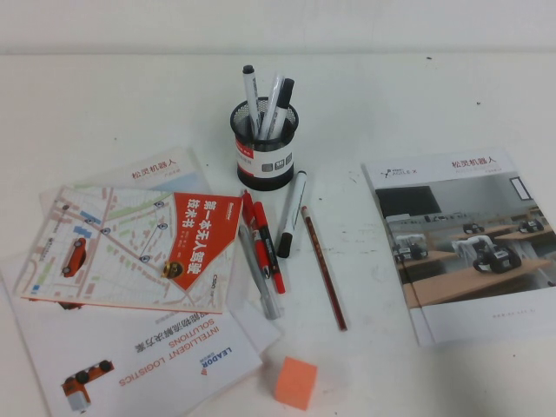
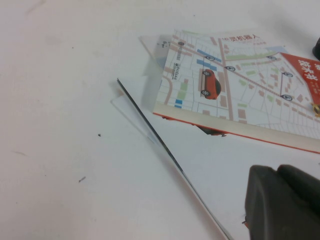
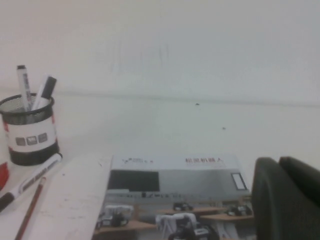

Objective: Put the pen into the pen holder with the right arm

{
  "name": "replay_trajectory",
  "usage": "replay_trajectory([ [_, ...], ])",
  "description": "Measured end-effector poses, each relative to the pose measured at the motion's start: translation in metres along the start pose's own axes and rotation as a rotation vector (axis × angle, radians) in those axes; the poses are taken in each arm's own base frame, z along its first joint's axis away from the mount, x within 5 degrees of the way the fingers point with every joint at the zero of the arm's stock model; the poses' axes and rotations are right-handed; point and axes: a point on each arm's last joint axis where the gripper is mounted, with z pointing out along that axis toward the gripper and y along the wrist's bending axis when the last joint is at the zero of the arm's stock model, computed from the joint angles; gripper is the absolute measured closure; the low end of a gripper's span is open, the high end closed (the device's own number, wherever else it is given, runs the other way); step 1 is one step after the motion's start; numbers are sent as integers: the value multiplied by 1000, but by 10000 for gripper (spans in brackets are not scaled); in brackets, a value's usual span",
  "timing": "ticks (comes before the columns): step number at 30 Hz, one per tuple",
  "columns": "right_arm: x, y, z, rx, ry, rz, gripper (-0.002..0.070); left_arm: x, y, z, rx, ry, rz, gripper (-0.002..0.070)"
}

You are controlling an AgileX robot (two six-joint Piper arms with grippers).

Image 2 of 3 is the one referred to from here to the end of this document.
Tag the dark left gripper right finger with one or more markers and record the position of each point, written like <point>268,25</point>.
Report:
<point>302,185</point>

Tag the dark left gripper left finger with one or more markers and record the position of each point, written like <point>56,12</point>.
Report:
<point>270,207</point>

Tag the black mesh pen holder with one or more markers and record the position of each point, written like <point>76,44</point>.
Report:
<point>317,50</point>

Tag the white logistics brochure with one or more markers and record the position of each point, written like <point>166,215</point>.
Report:
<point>212,160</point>

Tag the map cover book with car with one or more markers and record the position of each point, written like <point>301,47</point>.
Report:
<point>237,87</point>

